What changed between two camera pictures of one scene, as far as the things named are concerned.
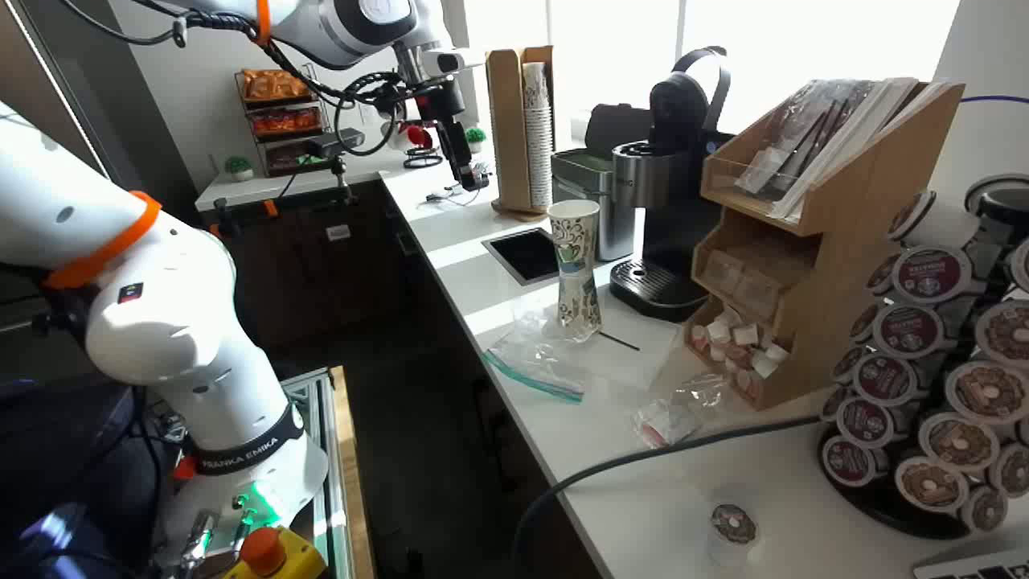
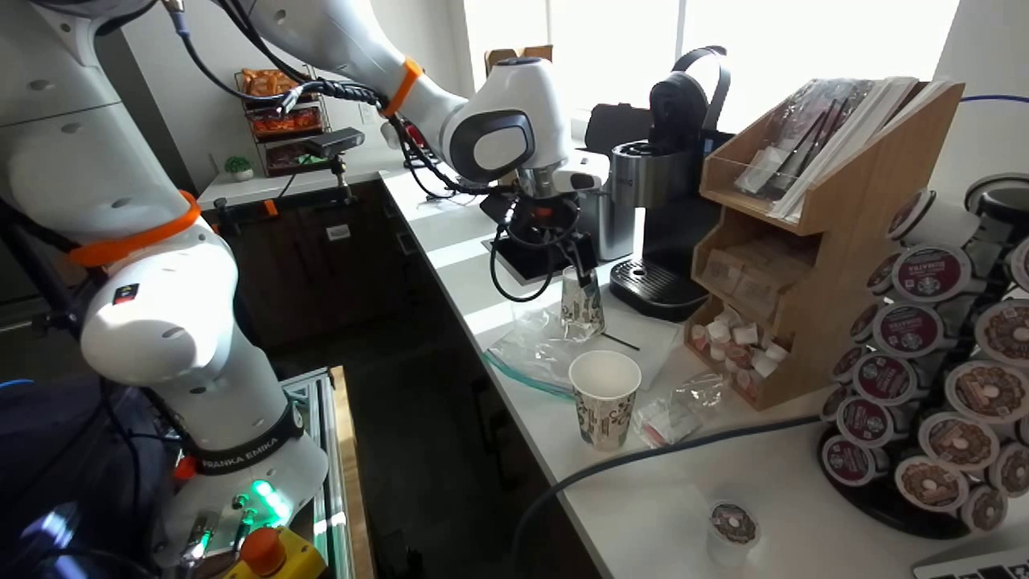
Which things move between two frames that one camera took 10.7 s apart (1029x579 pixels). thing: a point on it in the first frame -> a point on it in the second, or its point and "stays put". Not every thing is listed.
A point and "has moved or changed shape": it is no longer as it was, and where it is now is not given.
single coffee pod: x=734 y=521 stays put
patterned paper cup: x=581 y=304 stays put
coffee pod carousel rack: x=928 y=412 stays put
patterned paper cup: x=572 y=236 has moved or changed shape
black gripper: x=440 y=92 -> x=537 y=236
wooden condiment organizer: x=803 y=207 stays put
